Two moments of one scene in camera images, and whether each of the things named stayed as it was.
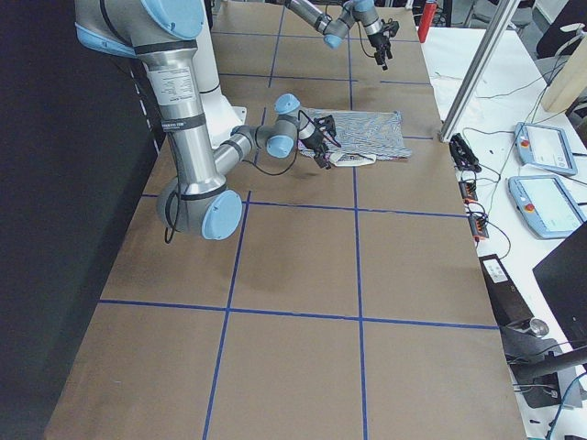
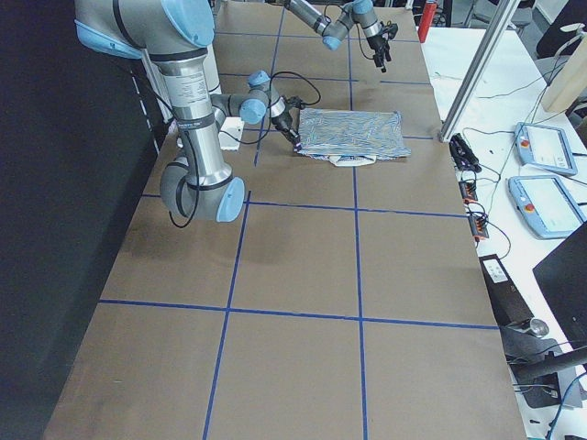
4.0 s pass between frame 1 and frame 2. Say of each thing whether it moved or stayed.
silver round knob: stayed
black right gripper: moved
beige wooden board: stayed
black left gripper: stayed
